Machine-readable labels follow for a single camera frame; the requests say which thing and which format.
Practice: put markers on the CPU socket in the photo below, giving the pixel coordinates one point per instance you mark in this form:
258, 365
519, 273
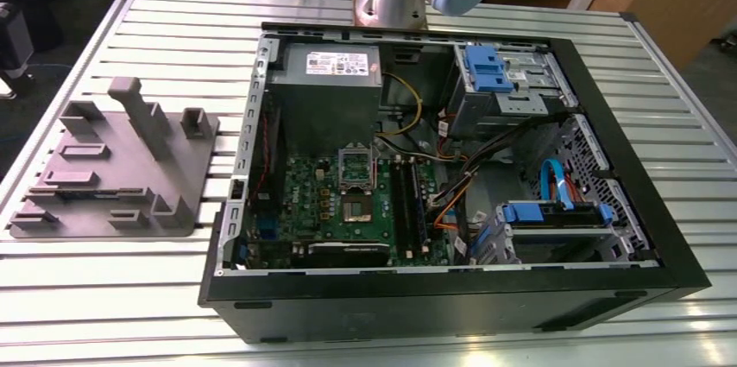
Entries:
358, 209

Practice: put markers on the grey parts rack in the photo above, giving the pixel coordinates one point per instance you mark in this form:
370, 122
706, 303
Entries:
133, 194

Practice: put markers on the grey power supply unit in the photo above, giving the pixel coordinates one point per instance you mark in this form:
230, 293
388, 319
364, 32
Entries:
323, 99

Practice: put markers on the blue board connector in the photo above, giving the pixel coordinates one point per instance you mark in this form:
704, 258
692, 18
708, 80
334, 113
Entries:
268, 226

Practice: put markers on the green motherboard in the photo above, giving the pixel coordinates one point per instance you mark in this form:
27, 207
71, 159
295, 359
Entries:
306, 194

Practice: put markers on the black graphics card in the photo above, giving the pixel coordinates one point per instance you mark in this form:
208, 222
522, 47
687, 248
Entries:
346, 252

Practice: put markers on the black RAM slot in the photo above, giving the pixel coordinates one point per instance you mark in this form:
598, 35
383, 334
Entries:
407, 203
400, 203
412, 203

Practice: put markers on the blue RAM stick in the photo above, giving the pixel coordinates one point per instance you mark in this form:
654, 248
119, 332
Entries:
420, 207

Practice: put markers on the blue plastic bay clip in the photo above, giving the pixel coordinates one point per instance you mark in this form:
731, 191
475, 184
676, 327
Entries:
487, 69

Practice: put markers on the tall metal drive cage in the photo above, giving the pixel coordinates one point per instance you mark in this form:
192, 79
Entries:
519, 103

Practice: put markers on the black PC case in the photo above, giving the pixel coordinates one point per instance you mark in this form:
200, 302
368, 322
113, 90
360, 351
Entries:
403, 311

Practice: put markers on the hard disk in blue carrier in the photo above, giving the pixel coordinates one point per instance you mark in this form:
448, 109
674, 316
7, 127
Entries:
522, 213

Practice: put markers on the low metal disk bay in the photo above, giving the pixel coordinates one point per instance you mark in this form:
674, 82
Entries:
559, 242

